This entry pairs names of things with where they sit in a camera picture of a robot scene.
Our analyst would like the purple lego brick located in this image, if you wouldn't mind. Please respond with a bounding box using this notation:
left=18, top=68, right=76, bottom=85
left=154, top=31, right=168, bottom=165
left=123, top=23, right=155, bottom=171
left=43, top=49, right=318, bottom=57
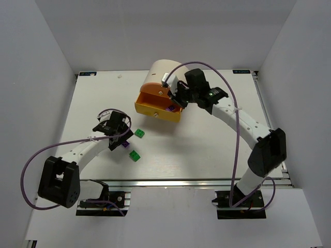
left=122, top=142, right=130, bottom=148
left=166, top=105, right=176, bottom=112

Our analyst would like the green lego brick lower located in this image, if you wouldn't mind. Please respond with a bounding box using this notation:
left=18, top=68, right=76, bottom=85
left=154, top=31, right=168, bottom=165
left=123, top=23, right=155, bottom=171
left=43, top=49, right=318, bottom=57
left=129, top=150, right=141, bottom=162

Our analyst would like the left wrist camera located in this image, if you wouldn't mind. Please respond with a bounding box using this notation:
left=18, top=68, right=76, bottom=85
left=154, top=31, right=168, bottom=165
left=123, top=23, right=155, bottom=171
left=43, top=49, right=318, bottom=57
left=97, top=112, right=111, bottom=123

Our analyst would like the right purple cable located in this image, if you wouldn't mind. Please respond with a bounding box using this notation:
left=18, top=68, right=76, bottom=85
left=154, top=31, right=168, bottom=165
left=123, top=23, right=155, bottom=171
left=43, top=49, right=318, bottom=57
left=165, top=61, right=276, bottom=212

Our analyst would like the purple cable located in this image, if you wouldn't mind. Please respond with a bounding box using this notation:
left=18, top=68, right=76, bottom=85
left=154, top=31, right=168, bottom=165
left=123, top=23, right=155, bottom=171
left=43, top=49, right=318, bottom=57
left=20, top=108, right=131, bottom=216
left=165, top=61, right=276, bottom=212

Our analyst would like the cream drawer cabinet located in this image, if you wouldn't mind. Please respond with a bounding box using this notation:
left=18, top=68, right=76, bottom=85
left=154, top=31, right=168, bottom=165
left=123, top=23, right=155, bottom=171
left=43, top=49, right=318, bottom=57
left=143, top=59, right=189, bottom=85

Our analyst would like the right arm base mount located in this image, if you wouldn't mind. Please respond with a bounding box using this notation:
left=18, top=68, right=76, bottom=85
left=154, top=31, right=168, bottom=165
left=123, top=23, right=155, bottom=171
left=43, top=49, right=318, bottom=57
left=212, top=190, right=266, bottom=220

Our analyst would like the aluminium rail front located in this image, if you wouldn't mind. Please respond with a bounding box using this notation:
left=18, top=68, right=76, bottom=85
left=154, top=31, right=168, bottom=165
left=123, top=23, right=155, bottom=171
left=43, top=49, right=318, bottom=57
left=77, top=177, right=293, bottom=188

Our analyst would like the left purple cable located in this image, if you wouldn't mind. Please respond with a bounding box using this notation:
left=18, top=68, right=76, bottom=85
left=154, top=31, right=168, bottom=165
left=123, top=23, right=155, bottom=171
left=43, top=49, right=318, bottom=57
left=20, top=108, right=131, bottom=216

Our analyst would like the green lego brick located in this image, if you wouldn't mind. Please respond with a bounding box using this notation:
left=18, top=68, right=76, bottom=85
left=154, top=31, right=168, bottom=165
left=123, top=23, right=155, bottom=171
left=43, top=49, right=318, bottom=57
left=134, top=129, right=145, bottom=138
left=129, top=150, right=141, bottom=162

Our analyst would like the orange top drawer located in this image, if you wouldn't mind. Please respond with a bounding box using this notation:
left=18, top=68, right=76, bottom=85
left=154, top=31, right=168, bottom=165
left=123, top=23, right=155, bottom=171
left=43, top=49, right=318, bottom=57
left=140, top=83, right=170, bottom=99

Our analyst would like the green lego brick middle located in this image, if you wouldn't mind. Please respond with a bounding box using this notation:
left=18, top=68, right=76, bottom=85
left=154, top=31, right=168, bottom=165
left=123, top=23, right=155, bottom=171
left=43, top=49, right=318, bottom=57
left=134, top=129, right=145, bottom=138

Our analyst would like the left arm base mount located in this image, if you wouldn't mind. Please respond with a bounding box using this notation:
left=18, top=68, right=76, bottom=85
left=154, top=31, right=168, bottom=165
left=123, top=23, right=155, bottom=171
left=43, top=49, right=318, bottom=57
left=76, top=180, right=131, bottom=217

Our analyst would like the yellow drawer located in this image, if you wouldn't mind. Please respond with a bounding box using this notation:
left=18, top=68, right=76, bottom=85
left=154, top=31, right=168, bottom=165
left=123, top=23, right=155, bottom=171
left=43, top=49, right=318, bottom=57
left=134, top=92, right=183, bottom=122

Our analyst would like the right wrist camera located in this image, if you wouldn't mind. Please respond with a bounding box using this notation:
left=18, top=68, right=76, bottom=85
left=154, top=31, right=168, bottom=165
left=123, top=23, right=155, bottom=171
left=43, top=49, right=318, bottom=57
left=161, top=73, right=179, bottom=91

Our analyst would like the blue label left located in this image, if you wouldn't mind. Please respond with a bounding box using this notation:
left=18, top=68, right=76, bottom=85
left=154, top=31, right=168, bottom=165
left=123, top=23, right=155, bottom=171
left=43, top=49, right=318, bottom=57
left=79, top=71, right=97, bottom=76

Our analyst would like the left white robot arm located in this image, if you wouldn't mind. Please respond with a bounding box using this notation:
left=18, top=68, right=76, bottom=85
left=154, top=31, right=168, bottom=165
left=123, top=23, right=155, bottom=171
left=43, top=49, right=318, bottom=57
left=38, top=109, right=133, bottom=208

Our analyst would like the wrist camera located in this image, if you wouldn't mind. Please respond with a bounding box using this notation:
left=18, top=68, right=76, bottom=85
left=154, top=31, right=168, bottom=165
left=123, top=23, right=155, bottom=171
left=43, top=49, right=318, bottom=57
left=97, top=112, right=111, bottom=123
left=161, top=73, right=179, bottom=91

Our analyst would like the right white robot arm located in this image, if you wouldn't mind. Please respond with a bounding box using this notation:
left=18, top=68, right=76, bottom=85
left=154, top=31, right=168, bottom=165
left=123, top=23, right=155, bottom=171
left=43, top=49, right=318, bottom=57
left=161, top=69, right=287, bottom=207

